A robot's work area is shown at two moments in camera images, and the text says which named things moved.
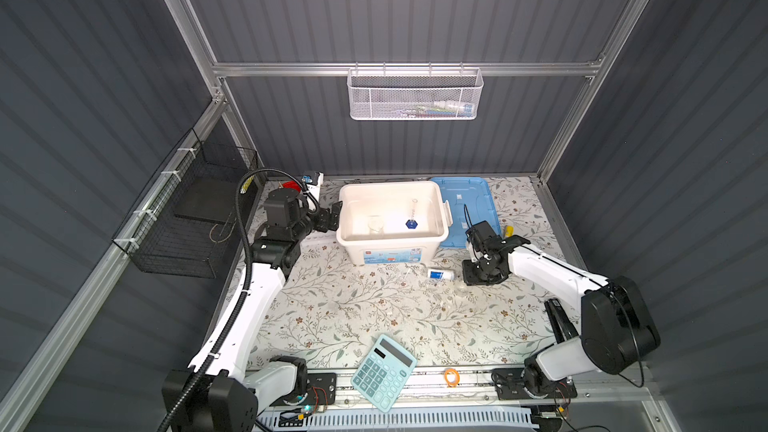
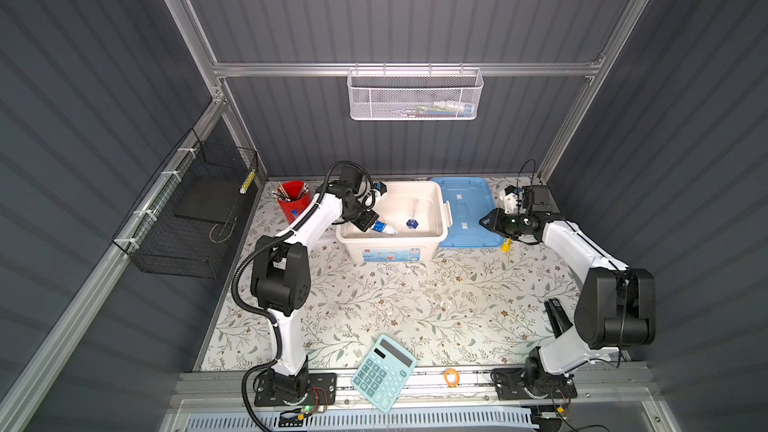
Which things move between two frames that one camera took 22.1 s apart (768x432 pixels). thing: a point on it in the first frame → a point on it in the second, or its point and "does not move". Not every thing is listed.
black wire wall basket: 185,221 does not move
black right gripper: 470,279 → 495,224
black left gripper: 321,215 → 369,216
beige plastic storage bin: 394,223 does not move
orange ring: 457,377 does not move
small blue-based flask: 412,223 does not move
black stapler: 562,327 does not move
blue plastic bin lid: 470,203 does not move
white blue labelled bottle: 440,274 → 384,228
